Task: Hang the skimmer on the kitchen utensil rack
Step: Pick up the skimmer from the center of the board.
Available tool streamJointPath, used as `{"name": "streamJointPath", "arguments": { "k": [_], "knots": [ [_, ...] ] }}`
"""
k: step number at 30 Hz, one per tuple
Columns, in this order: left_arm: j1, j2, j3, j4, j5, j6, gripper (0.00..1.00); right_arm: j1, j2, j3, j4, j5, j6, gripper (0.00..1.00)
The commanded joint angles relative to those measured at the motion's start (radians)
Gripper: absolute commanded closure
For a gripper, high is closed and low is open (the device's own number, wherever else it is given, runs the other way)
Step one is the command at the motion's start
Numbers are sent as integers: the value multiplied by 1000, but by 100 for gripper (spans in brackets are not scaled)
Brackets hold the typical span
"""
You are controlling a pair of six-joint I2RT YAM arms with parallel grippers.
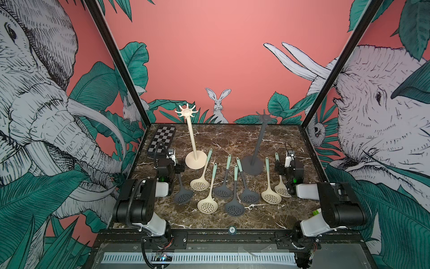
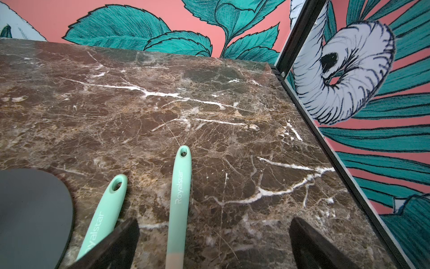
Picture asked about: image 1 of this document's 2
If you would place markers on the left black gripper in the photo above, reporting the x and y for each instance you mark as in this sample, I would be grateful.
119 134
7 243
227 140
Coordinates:
179 167

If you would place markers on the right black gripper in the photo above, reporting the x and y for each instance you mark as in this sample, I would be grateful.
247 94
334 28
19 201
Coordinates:
282 170

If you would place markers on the beige skimmer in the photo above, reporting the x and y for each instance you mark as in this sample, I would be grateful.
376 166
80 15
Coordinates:
269 195
209 205
280 188
201 183

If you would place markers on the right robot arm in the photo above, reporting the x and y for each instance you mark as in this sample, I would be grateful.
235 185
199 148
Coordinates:
339 208

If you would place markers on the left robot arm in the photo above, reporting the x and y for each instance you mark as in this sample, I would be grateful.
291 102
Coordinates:
135 206

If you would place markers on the beige utensil rack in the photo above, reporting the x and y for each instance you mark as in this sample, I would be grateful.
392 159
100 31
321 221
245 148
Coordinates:
196 159

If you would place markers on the dark grey utensil rack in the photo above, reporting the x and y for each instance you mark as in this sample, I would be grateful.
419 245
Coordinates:
252 165

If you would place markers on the checkerboard calibration board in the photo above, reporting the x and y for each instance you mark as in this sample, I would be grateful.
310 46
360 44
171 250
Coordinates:
165 134

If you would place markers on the white perforated vent strip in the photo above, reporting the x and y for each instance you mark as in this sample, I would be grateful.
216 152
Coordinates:
199 257

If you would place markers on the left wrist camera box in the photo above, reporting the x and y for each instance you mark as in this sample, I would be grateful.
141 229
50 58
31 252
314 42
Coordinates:
172 155

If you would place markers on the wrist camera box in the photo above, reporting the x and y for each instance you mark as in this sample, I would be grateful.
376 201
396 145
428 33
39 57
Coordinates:
172 155
290 156

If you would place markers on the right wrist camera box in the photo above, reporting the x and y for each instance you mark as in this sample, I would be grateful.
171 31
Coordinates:
290 156

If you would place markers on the small round rail knob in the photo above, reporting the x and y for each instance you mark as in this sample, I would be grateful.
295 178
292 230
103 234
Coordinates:
232 230

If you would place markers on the black front rail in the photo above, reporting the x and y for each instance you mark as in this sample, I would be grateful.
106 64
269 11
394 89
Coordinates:
282 238

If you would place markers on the left black frame post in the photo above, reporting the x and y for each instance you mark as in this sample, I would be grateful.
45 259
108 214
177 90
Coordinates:
106 34

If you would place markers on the black frame post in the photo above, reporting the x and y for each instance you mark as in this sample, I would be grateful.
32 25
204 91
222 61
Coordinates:
106 34
358 32

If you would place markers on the right black frame post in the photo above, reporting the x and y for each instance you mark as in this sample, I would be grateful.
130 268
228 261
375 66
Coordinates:
358 32

